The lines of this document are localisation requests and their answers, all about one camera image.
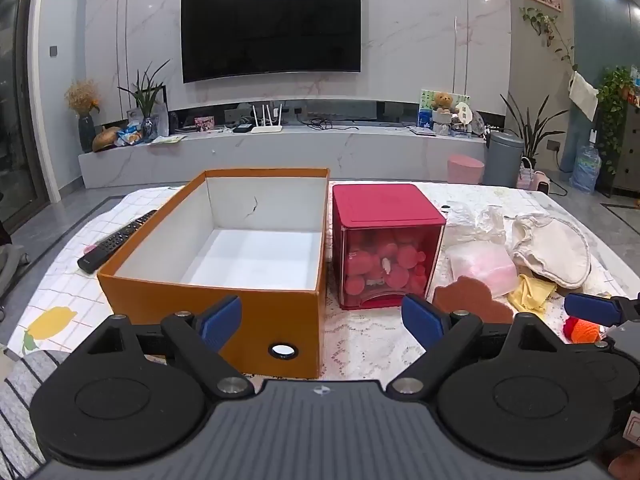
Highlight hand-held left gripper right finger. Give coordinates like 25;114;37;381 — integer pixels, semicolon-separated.
386;293;572;402

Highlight blue water bottle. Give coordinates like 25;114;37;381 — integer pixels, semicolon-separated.
570;144;602;195

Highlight long leaf potted plant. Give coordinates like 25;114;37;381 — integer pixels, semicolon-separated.
500;92;556;171

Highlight white round plush cushion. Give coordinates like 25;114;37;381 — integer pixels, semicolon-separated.
507;212;592;290

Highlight pile of red plush balls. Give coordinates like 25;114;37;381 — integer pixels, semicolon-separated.
345;232;432;302

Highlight white router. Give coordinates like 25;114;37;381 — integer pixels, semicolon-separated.
250;102;285;134

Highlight grey striped cloth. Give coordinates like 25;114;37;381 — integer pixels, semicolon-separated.
0;350;68;480

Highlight grey trash can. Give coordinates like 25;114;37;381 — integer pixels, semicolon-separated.
483;130;526;187

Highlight black flat screen television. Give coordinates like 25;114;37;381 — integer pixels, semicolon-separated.
180;0;362;84

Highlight red orange knitted item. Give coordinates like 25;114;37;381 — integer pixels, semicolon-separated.
562;316;609;345

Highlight brown plush scarf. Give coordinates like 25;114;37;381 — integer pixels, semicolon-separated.
432;276;516;324

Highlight orange cardboard box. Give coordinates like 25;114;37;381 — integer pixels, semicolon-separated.
96;168;332;378

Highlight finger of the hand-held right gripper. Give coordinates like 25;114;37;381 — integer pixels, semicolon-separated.
565;292;640;327

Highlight dried yellow flowers in vase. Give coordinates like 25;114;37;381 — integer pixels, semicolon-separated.
65;79;101;153

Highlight hanging vine plant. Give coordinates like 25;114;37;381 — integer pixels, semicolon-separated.
520;6;579;71

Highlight bushy green shelf plant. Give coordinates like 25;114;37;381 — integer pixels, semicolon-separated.
595;66;636;176

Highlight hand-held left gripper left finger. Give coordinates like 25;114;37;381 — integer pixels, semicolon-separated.
82;294;256;402

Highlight pink bag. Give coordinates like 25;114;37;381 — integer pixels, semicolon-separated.
516;157;551;192

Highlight white marble television console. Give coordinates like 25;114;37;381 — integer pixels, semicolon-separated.
77;127;488;191

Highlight black remote control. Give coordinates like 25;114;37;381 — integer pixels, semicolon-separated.
77;210;158;275

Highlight green printed card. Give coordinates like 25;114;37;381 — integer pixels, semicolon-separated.
419;89;471;128

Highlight white tote bag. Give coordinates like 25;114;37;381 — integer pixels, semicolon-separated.
568;71;599;122

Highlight green plant in glass vase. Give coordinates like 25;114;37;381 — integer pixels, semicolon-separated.
118;60;172;142

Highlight glass sliding door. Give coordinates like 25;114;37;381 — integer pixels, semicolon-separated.
0;0;51;226

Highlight white checked lemon print cloth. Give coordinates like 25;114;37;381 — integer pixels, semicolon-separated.
10;180;640;361

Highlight round brown bread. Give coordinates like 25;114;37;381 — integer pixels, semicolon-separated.
92;127;122;152

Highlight dark storage cabinet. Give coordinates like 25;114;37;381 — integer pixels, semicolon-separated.
595;105;640;201

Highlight pink round stool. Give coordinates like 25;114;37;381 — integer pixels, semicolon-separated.
446;154;486;185

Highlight pink bubble wrap pack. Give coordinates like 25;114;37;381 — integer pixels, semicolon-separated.
445;242;519;299

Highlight brown teddy bear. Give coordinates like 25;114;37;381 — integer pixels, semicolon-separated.
431;91;460;136

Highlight clear plastic wrap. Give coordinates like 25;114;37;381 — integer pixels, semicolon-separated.
445;202;507;247

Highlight yellow cloth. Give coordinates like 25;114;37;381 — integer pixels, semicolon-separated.
507;275;558;316

